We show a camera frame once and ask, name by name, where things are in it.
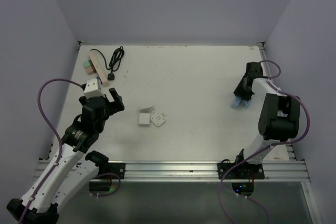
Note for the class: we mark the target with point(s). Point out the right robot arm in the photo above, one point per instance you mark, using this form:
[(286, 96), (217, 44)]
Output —
[(279, 117)]

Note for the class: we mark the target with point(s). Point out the white folding-prong adapter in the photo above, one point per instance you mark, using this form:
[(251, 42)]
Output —
[(158, 118)]

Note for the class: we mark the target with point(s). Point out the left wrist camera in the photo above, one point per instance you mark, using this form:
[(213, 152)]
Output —
[(92, 89)]

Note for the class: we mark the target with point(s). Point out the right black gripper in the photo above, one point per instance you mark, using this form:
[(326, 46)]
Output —
[(238, 91)]

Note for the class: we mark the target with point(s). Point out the beige red power strip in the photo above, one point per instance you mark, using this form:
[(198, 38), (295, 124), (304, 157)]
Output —
[(100, 72)]

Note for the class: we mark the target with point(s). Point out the white USB charger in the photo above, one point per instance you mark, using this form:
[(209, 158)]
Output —
[(144, 120)]

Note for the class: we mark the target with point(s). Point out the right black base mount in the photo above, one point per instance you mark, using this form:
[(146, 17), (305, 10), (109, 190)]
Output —
[(244, 171)]

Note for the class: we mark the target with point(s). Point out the aluminium mounting rail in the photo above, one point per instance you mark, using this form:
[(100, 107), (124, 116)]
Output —
[(197, 171)]

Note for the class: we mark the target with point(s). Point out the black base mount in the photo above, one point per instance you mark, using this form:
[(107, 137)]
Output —
[(107, 169), (244, 171)]

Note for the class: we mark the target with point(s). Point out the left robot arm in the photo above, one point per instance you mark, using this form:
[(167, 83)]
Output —
[(73, 166)]

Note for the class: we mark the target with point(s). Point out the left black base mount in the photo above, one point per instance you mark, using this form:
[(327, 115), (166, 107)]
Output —
[(107, 169)]

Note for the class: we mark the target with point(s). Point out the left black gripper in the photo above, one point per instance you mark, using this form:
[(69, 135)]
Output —
[(114, 106)]

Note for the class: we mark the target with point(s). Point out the green plug adapter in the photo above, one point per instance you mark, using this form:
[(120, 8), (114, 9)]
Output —
[(87, 64)]

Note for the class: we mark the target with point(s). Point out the light blue power strip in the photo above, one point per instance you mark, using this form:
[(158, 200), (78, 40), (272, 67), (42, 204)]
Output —
[(239, 102)]

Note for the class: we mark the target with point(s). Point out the pink brown plug adapter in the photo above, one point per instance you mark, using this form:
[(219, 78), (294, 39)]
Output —
[(90, 70)]

